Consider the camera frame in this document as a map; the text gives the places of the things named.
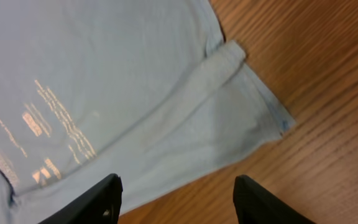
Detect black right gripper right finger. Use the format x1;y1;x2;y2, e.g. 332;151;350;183
232;175;312;224

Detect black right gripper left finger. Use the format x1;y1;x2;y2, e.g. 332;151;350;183
40;174;123;224

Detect light blue printed t-shirt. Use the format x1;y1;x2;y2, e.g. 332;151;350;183
0;0;295;223

